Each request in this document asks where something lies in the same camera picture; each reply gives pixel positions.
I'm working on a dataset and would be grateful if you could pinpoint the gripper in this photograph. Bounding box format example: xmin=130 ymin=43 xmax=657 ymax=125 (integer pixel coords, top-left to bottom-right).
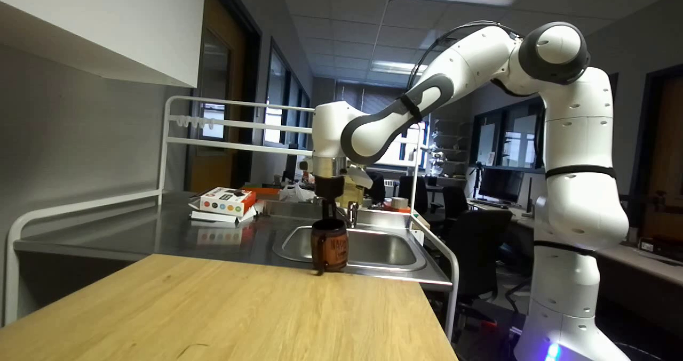
xmin=314 ymin=175 xmax=345 ymax=222

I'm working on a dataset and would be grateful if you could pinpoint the brown wooden barrel mug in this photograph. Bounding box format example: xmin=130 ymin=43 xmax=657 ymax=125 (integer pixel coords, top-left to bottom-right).
xmin=310 ymin=218 xmax=349 ymax=275

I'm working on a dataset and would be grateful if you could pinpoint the steel sink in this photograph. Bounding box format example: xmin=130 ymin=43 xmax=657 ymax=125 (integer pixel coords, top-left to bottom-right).
xmin=273 ymin=223 xmax=428 ymax=272

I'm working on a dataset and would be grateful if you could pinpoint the yellow box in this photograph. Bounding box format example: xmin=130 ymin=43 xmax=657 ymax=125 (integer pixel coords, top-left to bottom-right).
xmin=341 ymin=178 xmax=367 ymax=207

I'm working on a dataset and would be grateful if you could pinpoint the white plastic bag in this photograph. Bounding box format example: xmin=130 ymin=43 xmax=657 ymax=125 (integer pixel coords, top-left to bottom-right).
xmin=279 ymin=183 xmax=316 ymax=202

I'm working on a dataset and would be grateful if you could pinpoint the black office chair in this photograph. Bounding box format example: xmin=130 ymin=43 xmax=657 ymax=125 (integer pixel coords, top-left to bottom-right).
xmin=446 ymin=208 xmax=514 ymax=319
xmin=398 ymin=175 xmax=429 ymax=215
xmin=441 ymin=186 xmax=470 ymax=222

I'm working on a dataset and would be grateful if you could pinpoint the orange and white box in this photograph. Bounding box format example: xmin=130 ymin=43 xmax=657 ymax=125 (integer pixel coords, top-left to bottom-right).
xmin=198 ymin=187 xmax=257 ymax=217

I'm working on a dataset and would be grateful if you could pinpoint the row of windows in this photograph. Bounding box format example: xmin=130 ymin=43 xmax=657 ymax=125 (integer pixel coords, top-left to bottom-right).
xmin=264 ymin=38 xmax=314 ymax=149

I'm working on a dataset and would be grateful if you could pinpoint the white book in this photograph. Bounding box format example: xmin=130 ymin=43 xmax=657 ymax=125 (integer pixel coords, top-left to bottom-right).
xmin=189 ymin=203 xmax=258 ymax=228

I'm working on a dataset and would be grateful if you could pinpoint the white rod with hooks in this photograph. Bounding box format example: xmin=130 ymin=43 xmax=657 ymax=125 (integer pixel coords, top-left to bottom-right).
xmin=168 ymin=114 xmax=314 ymax=135

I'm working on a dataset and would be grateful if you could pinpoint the shelf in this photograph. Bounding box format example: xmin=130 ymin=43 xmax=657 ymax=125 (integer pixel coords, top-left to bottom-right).
xmin=428 ymin=117 xmax=472 ymax=179

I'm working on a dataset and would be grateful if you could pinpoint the wooden door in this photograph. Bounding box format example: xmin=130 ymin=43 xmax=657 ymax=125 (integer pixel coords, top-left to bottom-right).
xmin=185 ymin=0 xmax=262 ymax=193

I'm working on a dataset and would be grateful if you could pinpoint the monitor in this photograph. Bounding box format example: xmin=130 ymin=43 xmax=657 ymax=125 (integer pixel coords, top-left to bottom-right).
xmin=478 ymin=167 xmax=526 ymax=205

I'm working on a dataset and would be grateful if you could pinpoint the dark framed window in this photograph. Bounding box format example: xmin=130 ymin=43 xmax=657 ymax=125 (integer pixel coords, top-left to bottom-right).
xmin=472 ymin=98 xmax=546 ymax=171

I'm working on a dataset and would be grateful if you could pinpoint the long desk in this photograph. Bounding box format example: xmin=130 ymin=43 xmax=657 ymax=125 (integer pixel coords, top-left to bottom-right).
xmin=468 ymin=200 xmax=683 ymax=319

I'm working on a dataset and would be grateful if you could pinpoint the dark framed door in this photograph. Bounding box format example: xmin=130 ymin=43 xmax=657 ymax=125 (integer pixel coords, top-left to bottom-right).
xmin=630 ymin=64 xmax=683 ymax=244

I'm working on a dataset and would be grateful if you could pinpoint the steel sink unit white frame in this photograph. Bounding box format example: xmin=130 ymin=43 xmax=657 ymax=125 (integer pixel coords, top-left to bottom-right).
xmin=2 ymin=95 xmax=460 ymax=341

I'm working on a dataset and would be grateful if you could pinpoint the white wall cabinet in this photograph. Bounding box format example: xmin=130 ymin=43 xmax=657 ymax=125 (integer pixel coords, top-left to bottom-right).
xmin=0 ymin=0 xmax=207 ymax=89

